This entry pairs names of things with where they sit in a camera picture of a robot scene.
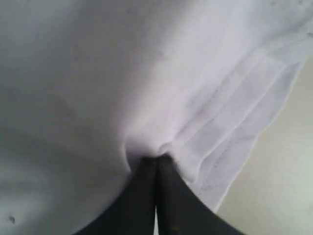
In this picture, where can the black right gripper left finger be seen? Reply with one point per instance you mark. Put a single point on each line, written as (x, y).
(133, 212)

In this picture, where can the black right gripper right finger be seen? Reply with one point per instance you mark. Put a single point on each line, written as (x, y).
(179, 210)

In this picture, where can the white t-shirt red Chinese patch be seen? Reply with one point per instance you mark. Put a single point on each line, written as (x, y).
(89, 87)

